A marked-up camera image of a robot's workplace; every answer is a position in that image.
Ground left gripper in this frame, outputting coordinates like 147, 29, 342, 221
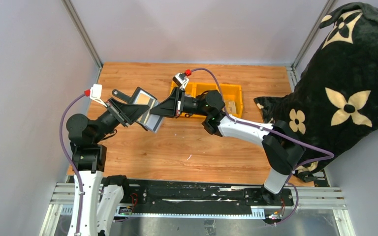
93, 96, 149, 143

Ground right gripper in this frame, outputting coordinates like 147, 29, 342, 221
150, 88, 210, 119

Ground silver credit card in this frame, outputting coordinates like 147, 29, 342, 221
136, 110, 164, 133

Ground black leather card holder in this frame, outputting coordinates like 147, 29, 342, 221
112, 87, 163, 133

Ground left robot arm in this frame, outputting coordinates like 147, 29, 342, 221
60, 98, 149, 236

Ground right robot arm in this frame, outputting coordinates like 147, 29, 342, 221
150, 87, 306, 205

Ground gold cards in bin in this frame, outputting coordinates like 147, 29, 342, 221
224, 100, 237, 115

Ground yellow three-compartment bin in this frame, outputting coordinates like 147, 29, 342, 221
181, 82, 244, 119

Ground black floral blanket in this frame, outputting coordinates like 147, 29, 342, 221
253, 1, 378, 183

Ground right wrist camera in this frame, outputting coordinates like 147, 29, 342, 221
172, 72, 189, 90

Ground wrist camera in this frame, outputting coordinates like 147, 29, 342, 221
172, 72, 189, 90
89, 84, 107, 108

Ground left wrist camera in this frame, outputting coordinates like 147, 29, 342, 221
89, 84, 107, 108

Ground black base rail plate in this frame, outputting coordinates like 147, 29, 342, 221
99, 178, 295, 217

